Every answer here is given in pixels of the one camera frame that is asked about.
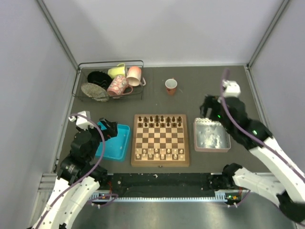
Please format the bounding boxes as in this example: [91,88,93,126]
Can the black wire dish rack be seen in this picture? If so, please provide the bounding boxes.
[72,60,144,102]

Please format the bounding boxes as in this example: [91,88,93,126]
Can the pink floral mug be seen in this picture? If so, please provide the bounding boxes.
[107,75,133,97]

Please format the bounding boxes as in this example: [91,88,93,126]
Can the grey speckled plate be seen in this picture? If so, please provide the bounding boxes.
[81,83,109,102]

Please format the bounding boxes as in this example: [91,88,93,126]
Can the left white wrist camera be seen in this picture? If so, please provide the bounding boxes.
[69,111,94,130]

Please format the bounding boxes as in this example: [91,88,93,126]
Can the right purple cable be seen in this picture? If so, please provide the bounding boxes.
[220,69,305,208]

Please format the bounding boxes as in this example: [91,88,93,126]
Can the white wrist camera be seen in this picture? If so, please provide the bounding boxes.
[69,111,94,130]
[223,80,241,97]

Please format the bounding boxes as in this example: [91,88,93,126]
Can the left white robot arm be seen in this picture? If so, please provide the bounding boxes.
[32,114,118,229]

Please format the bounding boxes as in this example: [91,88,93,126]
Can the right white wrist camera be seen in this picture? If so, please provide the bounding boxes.
[223,80,241,97]

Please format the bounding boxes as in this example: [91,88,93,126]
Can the pink metal tin tray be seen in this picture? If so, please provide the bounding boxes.
[193,118,231,153]

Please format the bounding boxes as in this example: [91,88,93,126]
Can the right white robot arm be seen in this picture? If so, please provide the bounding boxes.
[200,95,305,224]

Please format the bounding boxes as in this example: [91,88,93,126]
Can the brown mug white inside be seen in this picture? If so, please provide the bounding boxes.
[165,78,178,95]

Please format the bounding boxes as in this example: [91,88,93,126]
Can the blue plastic tray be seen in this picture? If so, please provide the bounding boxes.
[102,124,131,161]

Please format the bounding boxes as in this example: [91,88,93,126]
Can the black ridged bowl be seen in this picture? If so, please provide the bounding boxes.
[87,71,112,90]

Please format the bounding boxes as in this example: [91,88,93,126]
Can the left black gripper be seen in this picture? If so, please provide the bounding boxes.
[77,117,118,161]

